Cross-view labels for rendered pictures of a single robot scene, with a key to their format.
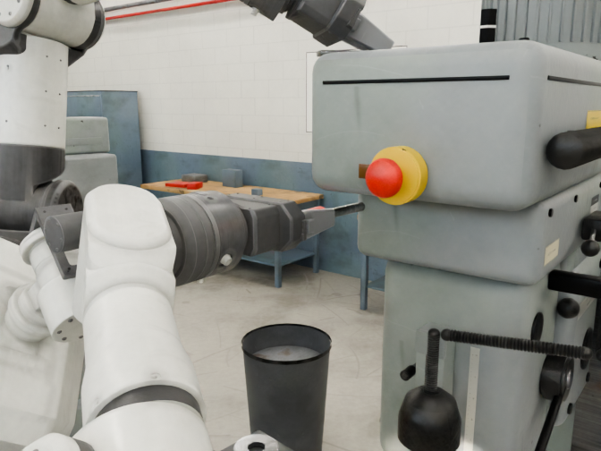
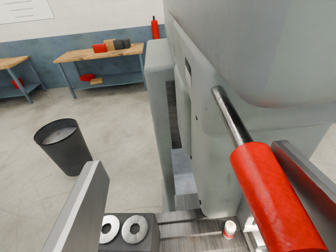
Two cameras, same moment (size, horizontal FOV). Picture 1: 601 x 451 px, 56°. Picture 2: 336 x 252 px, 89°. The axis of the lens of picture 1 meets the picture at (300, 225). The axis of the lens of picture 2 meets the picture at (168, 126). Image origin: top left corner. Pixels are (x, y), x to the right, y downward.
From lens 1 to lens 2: 0.65 m
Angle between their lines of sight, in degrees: 43
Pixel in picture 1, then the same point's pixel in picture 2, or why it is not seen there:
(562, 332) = not seen: hidden behind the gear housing
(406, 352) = (232, 177)
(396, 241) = (262, 117)
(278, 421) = (71, 160)
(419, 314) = not seen: hidden behind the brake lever
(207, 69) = not seen: outside the picture
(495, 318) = (313, 140)
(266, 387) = (59, 152)
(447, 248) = (324, 109)
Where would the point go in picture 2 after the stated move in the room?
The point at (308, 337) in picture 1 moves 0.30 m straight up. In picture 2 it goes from (64, 123) to (52, 103)
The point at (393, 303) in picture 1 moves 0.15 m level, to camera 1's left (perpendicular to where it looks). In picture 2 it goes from (224, 155) to (153, 223)
